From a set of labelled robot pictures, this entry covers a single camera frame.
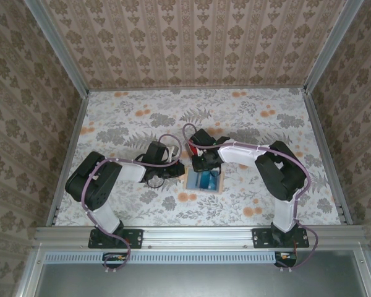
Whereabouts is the aluminium frame bar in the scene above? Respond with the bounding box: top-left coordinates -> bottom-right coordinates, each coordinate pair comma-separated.
15,244 -> 47,297
352,247 -> 371,297

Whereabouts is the aluminium frame post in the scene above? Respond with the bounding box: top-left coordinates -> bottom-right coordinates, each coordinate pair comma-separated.
303,0 -> 365,93
23,0 -> 91,97

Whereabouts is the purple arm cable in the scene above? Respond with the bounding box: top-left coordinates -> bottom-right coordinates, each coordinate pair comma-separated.
80,134 -> 183,275
182,123 -> 320,273

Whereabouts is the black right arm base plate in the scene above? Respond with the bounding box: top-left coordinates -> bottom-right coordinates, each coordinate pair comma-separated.
252,228 -> 310,249

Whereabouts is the grey metal panel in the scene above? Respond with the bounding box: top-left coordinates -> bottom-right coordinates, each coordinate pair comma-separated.
33,250 -> 369,297

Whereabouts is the floral patterned table cover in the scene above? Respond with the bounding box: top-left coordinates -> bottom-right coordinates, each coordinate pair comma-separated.
54,87 -> 344,227

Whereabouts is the long aluminium frame rail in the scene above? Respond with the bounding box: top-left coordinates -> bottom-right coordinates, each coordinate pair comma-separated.
33,225 -> 369,252

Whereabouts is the thin black left gripper cable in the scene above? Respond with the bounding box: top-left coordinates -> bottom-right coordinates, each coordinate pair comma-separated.
147,176 -> 166,190

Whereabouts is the white slotted cable duct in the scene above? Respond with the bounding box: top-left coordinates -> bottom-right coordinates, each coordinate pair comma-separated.
44,251 -> 297,265

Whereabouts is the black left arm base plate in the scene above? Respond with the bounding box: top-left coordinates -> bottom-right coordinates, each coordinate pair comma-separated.
88,228 -> 144,249

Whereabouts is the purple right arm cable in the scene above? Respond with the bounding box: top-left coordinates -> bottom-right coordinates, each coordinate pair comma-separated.
182,123 -> 320,273

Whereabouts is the blue card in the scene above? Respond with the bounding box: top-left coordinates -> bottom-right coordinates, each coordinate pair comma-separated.
197,172 -> 220,190

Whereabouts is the black connector board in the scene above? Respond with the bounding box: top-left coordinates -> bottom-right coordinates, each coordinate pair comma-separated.
102,252 -> 127,270
274,251 -> 298,269

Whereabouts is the aluminium table edge rail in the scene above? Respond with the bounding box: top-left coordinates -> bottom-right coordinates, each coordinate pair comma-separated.
302,89 -> 352,226
46,92 -> 91,228

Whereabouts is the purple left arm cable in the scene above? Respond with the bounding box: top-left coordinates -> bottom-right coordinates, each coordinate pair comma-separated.
80,134 -> 183,275

